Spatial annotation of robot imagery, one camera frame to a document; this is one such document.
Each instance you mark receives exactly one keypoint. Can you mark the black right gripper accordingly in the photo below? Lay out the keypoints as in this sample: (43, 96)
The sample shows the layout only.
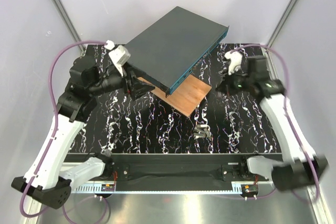
(226, 85)

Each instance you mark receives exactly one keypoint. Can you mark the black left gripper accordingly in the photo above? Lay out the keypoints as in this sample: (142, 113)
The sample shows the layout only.
(137, 89)

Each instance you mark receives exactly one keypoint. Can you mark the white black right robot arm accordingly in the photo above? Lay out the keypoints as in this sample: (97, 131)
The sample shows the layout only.
(300, 165)

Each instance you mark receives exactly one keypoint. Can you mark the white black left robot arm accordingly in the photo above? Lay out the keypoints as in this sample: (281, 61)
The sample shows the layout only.
(44, 181)

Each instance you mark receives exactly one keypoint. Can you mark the wooden board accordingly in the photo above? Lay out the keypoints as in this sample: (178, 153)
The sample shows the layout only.
(187, 96)

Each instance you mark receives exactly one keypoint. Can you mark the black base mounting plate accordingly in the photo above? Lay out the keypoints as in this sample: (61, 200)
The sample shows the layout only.
(180, 173)

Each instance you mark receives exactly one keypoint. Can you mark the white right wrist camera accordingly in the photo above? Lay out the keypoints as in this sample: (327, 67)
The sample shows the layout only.
(235, 59)

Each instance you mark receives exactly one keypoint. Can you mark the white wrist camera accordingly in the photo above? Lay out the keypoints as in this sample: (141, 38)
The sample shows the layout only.
(235, 59)
(119, 55)

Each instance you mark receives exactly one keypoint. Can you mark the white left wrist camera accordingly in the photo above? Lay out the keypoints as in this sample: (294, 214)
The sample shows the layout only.
(119, 55)

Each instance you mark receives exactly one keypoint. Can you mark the dark grey network switch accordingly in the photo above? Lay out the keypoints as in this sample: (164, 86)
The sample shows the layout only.
(166, 52)

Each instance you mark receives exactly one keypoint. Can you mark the left aluminium frame post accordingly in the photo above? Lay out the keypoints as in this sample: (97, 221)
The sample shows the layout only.
(66, 19)

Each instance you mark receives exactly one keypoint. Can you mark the aluminium frame post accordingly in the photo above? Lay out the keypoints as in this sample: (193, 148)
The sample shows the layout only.
(66, 19)
(282, 21)

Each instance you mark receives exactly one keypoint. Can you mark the right aluminium frame post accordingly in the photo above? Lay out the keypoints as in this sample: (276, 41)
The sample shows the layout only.
(282, 21)

